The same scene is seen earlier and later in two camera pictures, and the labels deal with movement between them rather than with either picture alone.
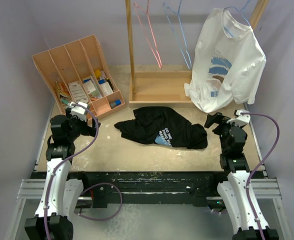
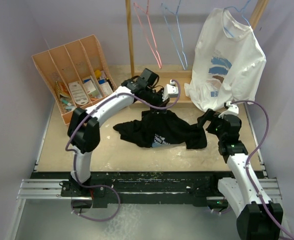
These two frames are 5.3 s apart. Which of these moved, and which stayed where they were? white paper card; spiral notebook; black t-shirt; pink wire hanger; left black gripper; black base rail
Moved: left black gripper; black t-shirt
Stayed: spiral notebook; white paper card; black base rail; pink wire hanger
